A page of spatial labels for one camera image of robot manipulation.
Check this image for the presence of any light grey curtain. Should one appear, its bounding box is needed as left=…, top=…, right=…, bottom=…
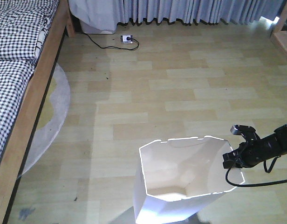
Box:
left=68, top=0, right=285, bottom=32

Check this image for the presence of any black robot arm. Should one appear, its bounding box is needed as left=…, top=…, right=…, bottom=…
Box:
left=223, top=124, right=287, bottom=169

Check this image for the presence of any black floor power cable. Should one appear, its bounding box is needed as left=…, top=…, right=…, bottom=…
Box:
left=82, top=31, right=140, bottom=51

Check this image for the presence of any white floor power socket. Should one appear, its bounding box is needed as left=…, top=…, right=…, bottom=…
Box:
left=120, top=35, right=133, bottom=44

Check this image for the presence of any white octagonal trash bin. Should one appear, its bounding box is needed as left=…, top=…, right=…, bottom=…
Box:
left=133, top=136, right=234, bottom=224

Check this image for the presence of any black white checkered bedding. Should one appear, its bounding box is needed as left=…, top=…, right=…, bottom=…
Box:
left=0, top=0, right=59, bottom=161

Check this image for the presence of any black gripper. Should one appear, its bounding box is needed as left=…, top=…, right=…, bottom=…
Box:
left=223, top=138, right=267, bottom=169

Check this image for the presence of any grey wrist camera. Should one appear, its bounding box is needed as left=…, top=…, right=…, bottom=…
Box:
left=230, top=124, right=256, bottom=135

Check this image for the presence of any wooden bed frame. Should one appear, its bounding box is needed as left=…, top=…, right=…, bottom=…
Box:
left=0, top=0, right=75, bottom=224

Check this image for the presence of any grey round rug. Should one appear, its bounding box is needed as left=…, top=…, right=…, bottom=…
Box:
left=18, top=64, right=70, bottom=177

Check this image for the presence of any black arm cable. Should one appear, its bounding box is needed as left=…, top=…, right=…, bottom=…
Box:
left=225, top=156, right=287, bottom=188

